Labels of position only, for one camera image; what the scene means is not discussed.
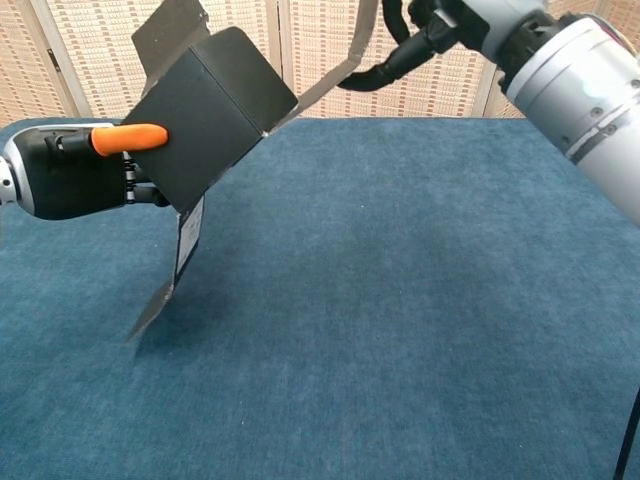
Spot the left robot hand orange thumbtip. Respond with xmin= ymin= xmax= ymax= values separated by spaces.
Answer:
xmin=0 ymin=122 xmax=171 ymax=221

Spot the woven bamboo screen panel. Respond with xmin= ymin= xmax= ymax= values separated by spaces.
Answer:
xmin=29 ymin=0 xmax=289 ymax=121
xmin=594 ymin=0 xmax=640 ymax=54
xmin=277 ymin=0 xmax=519 ymax=120
xmin=0 ymin=0 xmax=84 ymax=129

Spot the black cardboard box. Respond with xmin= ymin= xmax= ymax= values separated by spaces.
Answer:
xmin=122 ymin=0 xmax=381 ymax=347

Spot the blue felt table cover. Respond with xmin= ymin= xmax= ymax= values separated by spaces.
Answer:
xmin=0 ymin=115 xmax=640 ymax=480

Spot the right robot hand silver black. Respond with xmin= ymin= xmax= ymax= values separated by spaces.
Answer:
xmin=334 ymin=0 xmax=551 ymax=94

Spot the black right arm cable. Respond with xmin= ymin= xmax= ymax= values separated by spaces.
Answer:
xmin=612 ymin=382 xmax=640 ymax=480

